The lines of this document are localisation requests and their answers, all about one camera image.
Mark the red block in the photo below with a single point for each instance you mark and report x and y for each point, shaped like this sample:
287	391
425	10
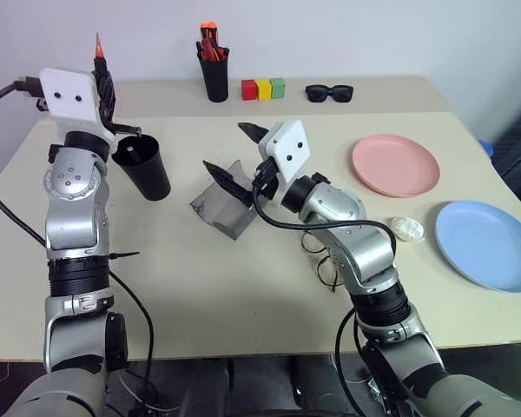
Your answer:
248	90

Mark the pink plate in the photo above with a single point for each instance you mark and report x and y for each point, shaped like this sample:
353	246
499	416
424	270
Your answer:
395	165

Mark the black sunglasses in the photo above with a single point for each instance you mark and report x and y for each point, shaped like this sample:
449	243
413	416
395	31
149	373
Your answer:
328	93

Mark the orange black marker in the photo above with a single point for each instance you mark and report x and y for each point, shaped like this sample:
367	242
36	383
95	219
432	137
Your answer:
98	47

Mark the orange capped tall marker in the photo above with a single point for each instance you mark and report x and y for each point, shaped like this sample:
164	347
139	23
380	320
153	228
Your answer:
208	30

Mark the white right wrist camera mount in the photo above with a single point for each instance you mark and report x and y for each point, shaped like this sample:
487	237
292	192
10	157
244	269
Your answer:
286	147

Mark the white crumpled cloth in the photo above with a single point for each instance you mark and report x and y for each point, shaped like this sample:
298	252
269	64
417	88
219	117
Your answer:
408	228

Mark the blue plate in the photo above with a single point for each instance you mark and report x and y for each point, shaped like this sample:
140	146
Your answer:
486	245

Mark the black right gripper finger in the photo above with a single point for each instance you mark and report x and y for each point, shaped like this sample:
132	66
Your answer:
226	180
254	131

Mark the yellow block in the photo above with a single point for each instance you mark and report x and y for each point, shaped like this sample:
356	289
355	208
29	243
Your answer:
263	90

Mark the grey translucent glasses case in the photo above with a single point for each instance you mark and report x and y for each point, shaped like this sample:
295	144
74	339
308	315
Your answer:
226	213

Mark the tall black pen holder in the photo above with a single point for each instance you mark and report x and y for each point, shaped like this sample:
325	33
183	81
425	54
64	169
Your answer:
215	80

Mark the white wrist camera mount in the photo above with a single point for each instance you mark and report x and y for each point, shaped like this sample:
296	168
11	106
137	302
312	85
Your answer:
67	93
286	147

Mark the black plastic cup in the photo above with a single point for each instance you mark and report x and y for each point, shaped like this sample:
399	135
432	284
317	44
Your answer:
144	171

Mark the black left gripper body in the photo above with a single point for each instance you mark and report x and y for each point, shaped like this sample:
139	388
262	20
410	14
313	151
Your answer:
107	95

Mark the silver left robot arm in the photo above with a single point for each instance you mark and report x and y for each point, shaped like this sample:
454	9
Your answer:
69	217

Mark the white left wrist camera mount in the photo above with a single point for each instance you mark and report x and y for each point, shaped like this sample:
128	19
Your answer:
67	93

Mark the red and black marker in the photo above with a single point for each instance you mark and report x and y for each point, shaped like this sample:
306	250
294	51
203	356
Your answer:
205	51
220	53

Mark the green block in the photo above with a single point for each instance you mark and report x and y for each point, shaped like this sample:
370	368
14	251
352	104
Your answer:
278	88

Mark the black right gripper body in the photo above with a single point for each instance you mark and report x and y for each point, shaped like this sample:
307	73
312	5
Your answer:
267	176

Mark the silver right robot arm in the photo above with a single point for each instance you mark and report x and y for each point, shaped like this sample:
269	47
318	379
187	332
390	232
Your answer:
356	243

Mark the black chair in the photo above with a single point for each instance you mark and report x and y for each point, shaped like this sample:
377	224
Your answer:
519	147

